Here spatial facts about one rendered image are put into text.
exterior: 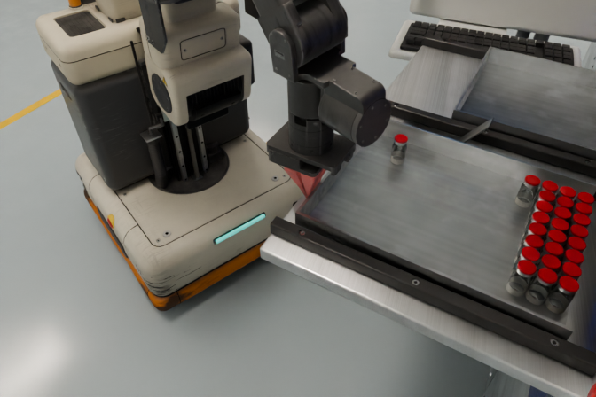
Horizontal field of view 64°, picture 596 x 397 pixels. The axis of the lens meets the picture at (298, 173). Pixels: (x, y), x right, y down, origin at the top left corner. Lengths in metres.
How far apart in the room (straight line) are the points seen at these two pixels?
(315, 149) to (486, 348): 0.30
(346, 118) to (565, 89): 0.63
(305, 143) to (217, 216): 0.95
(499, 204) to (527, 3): 0.78
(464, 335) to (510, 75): 0.61
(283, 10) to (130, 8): 0.97
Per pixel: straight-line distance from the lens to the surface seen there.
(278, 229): 0.64
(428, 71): 1.03
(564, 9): 1.43
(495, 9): 1.43
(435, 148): 0.80
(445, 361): 1.60
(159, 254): 1.45
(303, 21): 0.50
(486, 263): 0.66
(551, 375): 0.61
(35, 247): 2.02
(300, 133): 0.58
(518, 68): 1.09
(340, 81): 0.51
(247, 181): 1.61
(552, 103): 1.00
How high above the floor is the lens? 1.38
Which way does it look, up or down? 42 degrees down
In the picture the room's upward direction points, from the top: straight up
